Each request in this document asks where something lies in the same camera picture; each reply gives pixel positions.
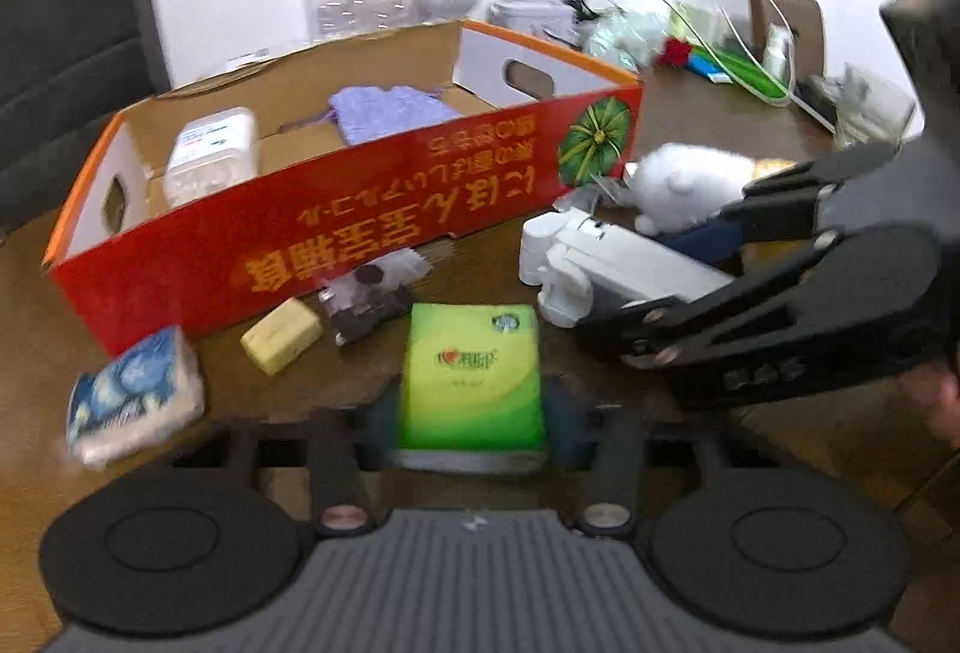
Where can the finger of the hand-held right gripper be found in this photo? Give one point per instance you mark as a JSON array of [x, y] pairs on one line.
[[750, 315], [795, 195]]

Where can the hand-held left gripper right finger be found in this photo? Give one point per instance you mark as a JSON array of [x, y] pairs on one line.
[[559, 422]]

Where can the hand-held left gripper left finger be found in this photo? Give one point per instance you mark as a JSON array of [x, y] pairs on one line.
[[379, 429]]

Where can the green tissue pack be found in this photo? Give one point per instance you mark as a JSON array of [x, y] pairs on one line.
[[472, 383]]

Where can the white gimbal device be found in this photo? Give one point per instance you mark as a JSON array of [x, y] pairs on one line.
[[637, 263]]

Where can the red cardboard box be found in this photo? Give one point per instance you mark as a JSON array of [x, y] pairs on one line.
[[300, 248]]

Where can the white plastic wipes container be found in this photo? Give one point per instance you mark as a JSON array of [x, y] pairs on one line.
[[210, 154]]

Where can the gold wrapped item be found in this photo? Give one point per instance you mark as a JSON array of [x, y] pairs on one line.
[[774, 166]]

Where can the clear plastic bag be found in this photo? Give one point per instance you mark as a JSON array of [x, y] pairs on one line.
[[874, 101]]

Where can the black small device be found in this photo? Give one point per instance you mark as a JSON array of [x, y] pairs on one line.
[[819, 101]]

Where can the white plush toy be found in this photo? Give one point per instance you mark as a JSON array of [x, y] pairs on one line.
[[682, 184]]

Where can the dark snack packet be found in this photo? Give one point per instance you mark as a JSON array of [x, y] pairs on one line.
[[360, 308]]

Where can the pale yellow sponge block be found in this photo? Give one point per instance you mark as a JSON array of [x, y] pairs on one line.
[[281, 334]]

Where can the green sticks bundle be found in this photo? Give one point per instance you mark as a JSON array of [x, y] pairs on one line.
[[742, 68]]

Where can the small white bottle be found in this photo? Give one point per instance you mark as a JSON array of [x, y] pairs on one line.
[[778, 47]]

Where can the blue small item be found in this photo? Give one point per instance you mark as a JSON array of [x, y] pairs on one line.
[[709, 69]]

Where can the brown cardboard piece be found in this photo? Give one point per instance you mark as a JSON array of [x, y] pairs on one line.
[[795, 8]]

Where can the red small item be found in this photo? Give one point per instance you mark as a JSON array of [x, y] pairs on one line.
[[675, 53]]

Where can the silver foil wrapper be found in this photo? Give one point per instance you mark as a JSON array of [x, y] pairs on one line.
[[592, 191]]

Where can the pale green packets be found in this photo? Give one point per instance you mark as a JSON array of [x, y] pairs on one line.
[[626, 38]]

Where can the blue and white tissue pack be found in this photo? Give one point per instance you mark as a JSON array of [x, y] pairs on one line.
[[135, 390]]

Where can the grey storage box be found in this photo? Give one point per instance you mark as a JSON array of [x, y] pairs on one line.
[[536, 19]]

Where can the purple knitted cloth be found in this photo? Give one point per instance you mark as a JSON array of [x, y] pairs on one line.
[[390, 109]]

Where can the white striped paper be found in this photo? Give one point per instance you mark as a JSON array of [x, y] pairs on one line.
[[244, 60]]

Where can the black paper bag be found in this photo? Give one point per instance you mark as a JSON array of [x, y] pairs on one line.
[[67, 60]]

